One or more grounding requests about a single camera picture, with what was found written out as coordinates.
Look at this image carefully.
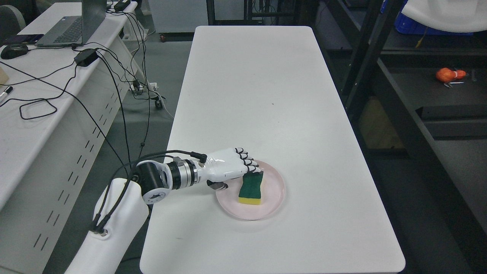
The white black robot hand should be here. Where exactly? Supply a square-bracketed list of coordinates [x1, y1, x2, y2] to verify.
[197, 148, 263, 190]

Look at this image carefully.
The green yellow sponge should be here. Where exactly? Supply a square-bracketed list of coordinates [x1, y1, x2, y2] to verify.
[238, 170, 264, 205]

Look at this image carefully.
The white power strip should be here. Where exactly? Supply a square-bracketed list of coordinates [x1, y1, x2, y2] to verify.
[129, 80, 159, 96]

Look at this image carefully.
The beige wooden block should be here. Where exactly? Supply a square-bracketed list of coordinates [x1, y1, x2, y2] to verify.
[0, 68, 9, 86]

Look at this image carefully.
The dark metal shelf rack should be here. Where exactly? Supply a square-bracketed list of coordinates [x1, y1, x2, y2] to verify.
[308, 0, 486, 274]

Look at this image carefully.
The orange object on shelf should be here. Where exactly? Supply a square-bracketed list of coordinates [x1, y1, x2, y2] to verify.
[435, 67, 467, 83]

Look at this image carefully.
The black power adapter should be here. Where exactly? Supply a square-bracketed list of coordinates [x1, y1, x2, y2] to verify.
[74, 48, 99, 67]

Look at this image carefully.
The grey laptop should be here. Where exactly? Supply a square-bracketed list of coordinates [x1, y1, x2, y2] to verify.
[35, 0, 107, 47]

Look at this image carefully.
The black white marker pen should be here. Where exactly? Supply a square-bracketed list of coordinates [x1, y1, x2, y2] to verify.
[0, 86, 13, 104]

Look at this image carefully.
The white cloth sheet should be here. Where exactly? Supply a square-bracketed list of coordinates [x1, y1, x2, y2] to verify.
[401, 0, 487, 33]

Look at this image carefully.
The white main table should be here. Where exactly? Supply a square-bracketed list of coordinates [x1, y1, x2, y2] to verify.
[140, 26, 406, 274]

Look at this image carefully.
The white side desk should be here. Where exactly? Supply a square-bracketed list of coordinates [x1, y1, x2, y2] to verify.
[0, 2, 143, 274]

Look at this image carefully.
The black looped cable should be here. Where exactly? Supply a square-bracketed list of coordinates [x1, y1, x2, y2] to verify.
[0, 57, 76, 121]

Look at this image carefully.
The black smartphone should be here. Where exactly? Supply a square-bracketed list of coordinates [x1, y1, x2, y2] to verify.
[2, 33, 44, 45]

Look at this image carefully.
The black computer mouse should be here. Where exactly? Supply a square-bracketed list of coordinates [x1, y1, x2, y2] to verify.
[0, 44, 29, 60]

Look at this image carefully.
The blue plastic crate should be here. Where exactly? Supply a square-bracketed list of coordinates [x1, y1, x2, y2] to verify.
[394, 13, 473, 36]

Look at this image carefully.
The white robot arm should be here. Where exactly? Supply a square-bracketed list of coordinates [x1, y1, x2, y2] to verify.
[65, 150, 208, 274]

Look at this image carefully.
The pink round plate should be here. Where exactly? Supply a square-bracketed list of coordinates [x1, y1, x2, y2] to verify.
[216, 161, 286, 220]

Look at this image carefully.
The black office chair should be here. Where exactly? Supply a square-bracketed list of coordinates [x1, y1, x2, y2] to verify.
[0, 5, 26, 46]

